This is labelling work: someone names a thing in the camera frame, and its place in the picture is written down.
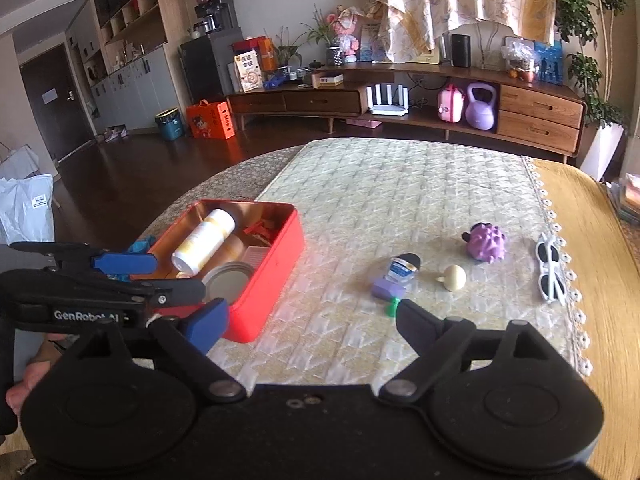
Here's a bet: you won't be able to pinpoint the red tin box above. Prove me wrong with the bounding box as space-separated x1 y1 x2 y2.
131 199 306 343

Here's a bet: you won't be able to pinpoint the white yellow bottle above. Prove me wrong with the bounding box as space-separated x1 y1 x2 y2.
171 208 237 277

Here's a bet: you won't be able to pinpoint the black speaker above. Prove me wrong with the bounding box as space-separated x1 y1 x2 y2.
451 34 472 68

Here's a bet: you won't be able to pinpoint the purple kettlebell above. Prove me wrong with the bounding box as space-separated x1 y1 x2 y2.
465 83 498 129

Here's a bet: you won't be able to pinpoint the black coffee machine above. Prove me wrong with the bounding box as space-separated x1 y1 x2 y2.
194 0 236 38

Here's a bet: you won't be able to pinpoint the pink toy case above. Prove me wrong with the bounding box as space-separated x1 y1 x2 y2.
437 85 466 123

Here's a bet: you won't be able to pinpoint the blue picture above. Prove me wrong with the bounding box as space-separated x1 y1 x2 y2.
532 40 564 83

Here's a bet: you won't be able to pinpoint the blue picture book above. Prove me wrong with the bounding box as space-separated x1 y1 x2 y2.
360 22 387 63

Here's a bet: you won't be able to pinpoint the cream round knob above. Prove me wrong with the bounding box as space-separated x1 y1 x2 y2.
436 265 467 292

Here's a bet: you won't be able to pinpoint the pink doll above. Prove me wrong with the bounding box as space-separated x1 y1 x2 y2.
325 6 362 64

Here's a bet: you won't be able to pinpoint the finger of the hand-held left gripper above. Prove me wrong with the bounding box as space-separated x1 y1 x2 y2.
122 278 207 309
9 241 157 278

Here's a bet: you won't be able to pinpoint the wooden television cabinet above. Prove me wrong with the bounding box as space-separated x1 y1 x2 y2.
226 62 587 166

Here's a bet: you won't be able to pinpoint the orange gift box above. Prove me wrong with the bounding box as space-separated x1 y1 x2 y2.
186 100 236 140

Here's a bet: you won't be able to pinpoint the stack of books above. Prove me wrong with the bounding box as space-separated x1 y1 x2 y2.
607 172 640 226

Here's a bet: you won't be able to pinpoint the orchid plant patterned pot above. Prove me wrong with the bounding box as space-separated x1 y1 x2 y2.
301 5 346 67

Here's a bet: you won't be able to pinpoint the potted tree white planter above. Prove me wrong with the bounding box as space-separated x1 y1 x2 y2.
555 0 633 183

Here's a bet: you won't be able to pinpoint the white plastic bag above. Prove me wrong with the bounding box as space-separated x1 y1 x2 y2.
0 174 55 246

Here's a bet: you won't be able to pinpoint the teal bin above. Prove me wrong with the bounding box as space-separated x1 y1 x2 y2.
154 107 185 141

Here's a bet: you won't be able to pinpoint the black mini fridge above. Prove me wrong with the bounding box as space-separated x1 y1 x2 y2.
180 31 246 106

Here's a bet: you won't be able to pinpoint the cream scalloped board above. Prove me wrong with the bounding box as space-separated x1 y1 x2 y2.
470 22 511 70

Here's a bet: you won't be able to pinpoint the small potted plant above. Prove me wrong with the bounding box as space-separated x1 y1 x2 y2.
274 30 307 78

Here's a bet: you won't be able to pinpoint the cream quilted mat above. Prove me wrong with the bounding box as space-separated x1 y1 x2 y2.
205 138 593 386

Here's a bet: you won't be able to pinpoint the white router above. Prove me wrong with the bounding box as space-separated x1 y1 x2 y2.
366 84 410 115

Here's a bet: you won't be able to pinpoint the clear plastic bag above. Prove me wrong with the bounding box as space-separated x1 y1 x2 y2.
501 40 538 81

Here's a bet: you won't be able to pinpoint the person's left hand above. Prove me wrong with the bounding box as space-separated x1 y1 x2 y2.
6 337 67 413

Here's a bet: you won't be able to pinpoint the purple spiky toy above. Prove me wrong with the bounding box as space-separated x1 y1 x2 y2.
461 223 510 263

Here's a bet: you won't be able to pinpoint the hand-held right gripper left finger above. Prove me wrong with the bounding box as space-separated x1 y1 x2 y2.
62 297 248 405

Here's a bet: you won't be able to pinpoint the small black-lidded jar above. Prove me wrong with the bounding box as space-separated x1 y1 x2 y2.
387 253 422 286

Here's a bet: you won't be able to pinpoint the white sunglasses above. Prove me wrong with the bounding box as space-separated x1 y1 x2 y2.
536 233 568 304

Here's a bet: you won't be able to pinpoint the red hair clip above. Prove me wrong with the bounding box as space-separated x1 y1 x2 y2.
244 220 275 247

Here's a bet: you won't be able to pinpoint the blue cloth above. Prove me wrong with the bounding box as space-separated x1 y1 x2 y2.
112 237 153 281

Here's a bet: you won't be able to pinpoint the wooden wall cabinet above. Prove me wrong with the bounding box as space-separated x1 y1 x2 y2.
65 0 183 136

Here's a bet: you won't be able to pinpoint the dark door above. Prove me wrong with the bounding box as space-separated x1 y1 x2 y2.
20 42 83 163

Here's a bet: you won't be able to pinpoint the yellow cloth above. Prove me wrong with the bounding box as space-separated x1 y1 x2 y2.
530 158 640 480

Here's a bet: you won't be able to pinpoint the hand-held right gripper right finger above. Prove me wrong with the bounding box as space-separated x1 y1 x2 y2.
378 298 553 406

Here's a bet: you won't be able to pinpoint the white snack bag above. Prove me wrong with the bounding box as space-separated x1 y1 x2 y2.
232 52 264 92

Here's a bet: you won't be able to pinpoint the purple block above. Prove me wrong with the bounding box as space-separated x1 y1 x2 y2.
371 280 407 301

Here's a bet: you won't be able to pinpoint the flat red box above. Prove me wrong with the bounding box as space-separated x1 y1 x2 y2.
234 36 268 56

